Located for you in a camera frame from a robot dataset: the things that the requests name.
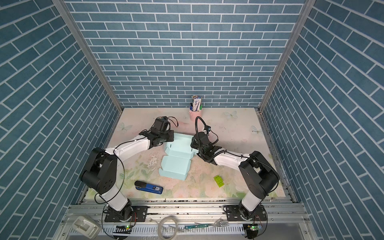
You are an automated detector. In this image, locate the light blue paper box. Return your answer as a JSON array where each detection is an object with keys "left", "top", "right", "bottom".
[{"left": 159, "top": 133, "right": 198, "bottom": 181}]

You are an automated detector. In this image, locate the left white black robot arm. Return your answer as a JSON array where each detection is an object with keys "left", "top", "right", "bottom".
[{"left": 80, "top": 130, "right": 174, "bottom": 222}]

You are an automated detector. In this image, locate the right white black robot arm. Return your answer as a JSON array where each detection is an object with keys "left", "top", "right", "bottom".
[{"left": 191, "top": 132, "right": 280, "bottom": 220}]

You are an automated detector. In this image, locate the green plastic block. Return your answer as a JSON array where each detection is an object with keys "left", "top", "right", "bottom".
[{"left": 214, "top": 175, "right": 225, "bottom": 188}]

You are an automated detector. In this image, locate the pink pen holder cup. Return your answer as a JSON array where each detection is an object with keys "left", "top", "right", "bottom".
[{"left": 189, "top": 110, "right": 203, "bottom": 122}]

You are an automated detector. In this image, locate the blue black stapler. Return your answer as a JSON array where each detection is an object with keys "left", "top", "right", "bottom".
[{"left": 135, "top": 181, "right": 164, "bottom": 195}]

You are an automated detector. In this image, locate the metal fork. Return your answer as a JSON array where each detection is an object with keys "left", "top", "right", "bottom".
[{"left": 195, "top": 218, "right": 229, "bottom": 228}]

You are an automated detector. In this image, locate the white plastic holder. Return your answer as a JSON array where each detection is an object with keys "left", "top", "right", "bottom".
[{"left": 72, "top": 216, "right": 102, "bottom": 239}]

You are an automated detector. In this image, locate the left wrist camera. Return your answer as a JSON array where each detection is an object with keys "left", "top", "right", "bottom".
[{"left": 152, "top": 117, "right": 170, "bottom": 134}]

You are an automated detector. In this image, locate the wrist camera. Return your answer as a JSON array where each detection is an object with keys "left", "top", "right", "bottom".
[
  {"left": 152, "top": 117, "right": 170, "bottom": 134},
  {"left": 204, "top": 125, "right": 211, "bottom": 135}
]

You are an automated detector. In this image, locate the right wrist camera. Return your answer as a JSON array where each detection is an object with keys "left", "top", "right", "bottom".
[{"left": 204, "top": 125, "right": 211, "bottom": 135}]

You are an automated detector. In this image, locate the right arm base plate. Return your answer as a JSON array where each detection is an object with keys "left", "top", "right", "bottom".
[{"left": 223, "top": 203, "right": 268, "bottom": 222}]

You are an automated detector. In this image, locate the green handled tool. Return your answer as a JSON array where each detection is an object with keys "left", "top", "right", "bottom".
[{"left": 185, "top": 224, "right": 211, "bottom": 230}]

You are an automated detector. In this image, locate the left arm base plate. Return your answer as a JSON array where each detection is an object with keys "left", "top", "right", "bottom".
[{"left": 103, "top": 206, "right": 148, "bottom": 223}]

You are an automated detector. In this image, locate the coiled white cable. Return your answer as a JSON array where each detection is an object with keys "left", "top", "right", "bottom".
[{"left": 157, "top": 215, "right": 180, "bottom": 240}]

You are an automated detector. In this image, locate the aluminium frame rail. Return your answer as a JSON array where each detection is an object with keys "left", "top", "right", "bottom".
[{"left": 54, "top": 199, "right": 317, "bottom": 240}]

